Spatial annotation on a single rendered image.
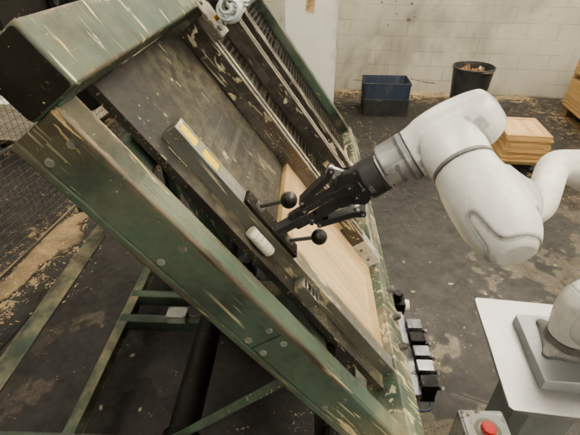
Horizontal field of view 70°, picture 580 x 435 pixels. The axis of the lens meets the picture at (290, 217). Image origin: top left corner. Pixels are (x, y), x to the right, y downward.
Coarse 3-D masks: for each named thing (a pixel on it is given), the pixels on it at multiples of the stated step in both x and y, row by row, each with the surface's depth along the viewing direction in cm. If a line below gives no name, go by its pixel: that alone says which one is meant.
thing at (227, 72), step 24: (192, 24) 119; (216, 24) 118; (192, 48) 122; (216, 48) 122; (216, 72) 126; (240, 72) 130; (240, 96) 130; (264, 120) 134; (288, 144) 138; (312, 168) 147; (360, 240) 160
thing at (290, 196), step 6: (288, 192) 89; (282, 198) 89; (288, 198) 88; (294, 198) 89; (258, 204) 96; (264, 204) 95; (270, 204) 94; (276, 204) 92; (282, 204) 89; (288, 204) 88; (294, 204) 89
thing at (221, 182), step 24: (168, 144) 87; (192, 144) 87; (192, 168) 90; (216, 192) 93; (240, 192) 95; (240, 216) 96; (288, 264) 104; (336, 312) 113; (360, 336) 118; (384, 360) 124
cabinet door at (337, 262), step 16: (288, 176) 137; (336, 240) 148; (304, 256) 115; (320, 256) 127; (336, 256) 140; (352, 256) 156; (320, 272) 121; (336, 272) 132; (352, 272) 147; (368, 272) 163; (336, 288) 125; (352, 288) 138; (368, 288) 152; (352, 304) 131; (368, 304) 144; (368, 320) 136
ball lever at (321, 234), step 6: (312, 234) 94; (318, 234) 94; (324, 234) 94; (288, 240) 102; (294, 240) 100; (300, 240) 99; (306, 240) 98; (312, 240) 94; (318, 240) 94; (324, 240) 94
